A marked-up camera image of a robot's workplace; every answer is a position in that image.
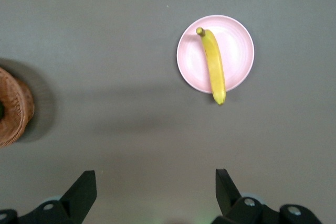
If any yellow banana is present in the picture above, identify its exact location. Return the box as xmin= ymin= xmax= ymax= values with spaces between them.
xmin=195 ymin=26 xmax=226 ymax=106

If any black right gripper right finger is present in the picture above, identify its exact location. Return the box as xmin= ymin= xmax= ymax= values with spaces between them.
xmin=209 ymin=168 xmax=322 ymax=224

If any pink round plate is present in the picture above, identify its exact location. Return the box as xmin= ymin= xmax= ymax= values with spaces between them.
xmin=176 ymin=15 xmax=255 ymax=94

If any brown wicker basket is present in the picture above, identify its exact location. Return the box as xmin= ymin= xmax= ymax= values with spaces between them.
xmin=0 ymin=67 xmax=35 ymax=148

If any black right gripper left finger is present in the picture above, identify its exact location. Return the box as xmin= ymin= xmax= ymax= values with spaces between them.
xmin=0 ymin=170 xmax=97 ymax=224

